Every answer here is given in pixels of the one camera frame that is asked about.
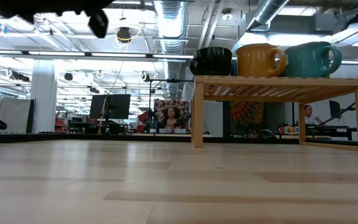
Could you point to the blue ceramic mug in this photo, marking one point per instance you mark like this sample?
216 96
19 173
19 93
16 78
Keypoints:
233 69

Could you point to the black glossy mug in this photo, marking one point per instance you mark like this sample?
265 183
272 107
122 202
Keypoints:
211 62

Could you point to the patterned wall tapestry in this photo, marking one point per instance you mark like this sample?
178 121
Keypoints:
182 105

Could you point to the yellow enamel mug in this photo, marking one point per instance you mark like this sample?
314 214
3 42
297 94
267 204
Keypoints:
256 60

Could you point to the white column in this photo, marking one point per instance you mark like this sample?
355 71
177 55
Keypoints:
43 96

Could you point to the black background table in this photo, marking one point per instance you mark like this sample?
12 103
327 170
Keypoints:
337 128

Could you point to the black aluminium support frame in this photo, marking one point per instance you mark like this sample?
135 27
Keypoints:
346 109

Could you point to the black table edge frame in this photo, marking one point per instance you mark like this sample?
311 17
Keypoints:
73 137

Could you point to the white partition board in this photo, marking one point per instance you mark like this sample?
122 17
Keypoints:
5 115

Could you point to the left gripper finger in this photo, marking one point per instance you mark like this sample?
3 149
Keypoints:
99 23

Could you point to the silver slanted ventilation duct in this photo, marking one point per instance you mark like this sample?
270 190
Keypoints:
269 12

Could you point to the orange mandala tapestry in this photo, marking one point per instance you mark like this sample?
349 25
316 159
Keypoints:
247 112

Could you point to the large black monitor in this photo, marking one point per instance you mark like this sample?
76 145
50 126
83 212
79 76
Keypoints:
110 106

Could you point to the person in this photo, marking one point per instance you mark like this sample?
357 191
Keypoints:
311 116
171 118

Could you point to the round ceiling fixture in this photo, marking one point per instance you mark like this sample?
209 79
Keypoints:
227 15

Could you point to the silver spiral ventilation duct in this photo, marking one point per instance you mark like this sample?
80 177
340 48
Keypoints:
171 46

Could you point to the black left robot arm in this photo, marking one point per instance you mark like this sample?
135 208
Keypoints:
8 6

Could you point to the small black monitor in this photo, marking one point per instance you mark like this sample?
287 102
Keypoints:
334 109

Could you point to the teal enamel mug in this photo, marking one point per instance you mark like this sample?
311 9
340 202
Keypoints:
306 60

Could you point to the wooden slatted rack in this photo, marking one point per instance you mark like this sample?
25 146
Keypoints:
275 82

